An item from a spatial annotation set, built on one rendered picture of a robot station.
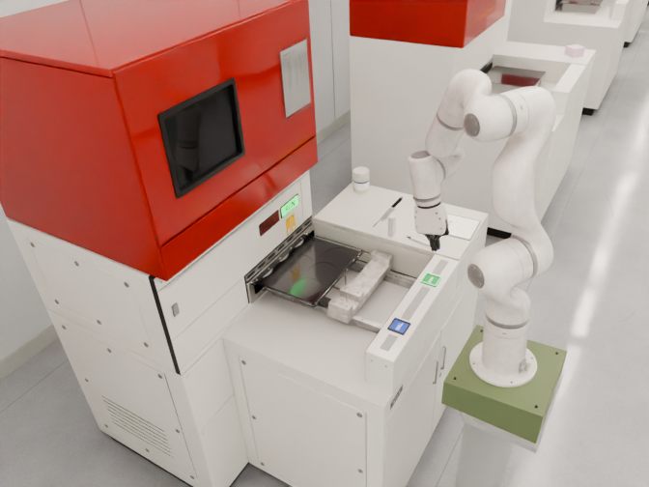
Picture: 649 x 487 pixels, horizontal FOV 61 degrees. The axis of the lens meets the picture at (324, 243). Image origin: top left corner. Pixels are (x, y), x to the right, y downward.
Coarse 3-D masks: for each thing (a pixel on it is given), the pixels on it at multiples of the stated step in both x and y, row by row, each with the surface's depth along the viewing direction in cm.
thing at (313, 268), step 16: (304, 240) 225; (320, 240) 225; (288, 256) 217; (304, 256) 216; (320, 256) 216; (336, 256) 215; (352, 256) 215; (272, 272) 209; (288, 272) 208; (304, 272) 208; (320, 272) 207; (336, 272) 207; (272, 288) 202; (288, 288) 201; (304, 288) 201; (320, 288) 200
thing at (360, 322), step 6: (276, 294) 209; (288, 300) 207; (306, 306) 204; (318, 306) 200; (324, 306) 199; (324, 312) 200; (354, 318) 194; (360, 318) 193; (354, 324) 195; (360, 324) 193; (366, 324) 191; (372, 324) 191; (378, 324) 191; (372, 330) 192; (378, 330) 190
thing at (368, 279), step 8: (368, 264) 214; (376, 264) 213; (384, 264) 213; (392, 264) 215; (360, 272) 209; (368, 272) 209; (376, 272) 209; (384, 272) 210; (360, 280) 206; (368, 280) 205; (376, 280) 205; (360, 288) 202; (368, 288) 202; (368, 296) 201; (360, 304) 197; (328, 312) 193; (336, 312) 192; (352, 312) 192; (344, 320) 191
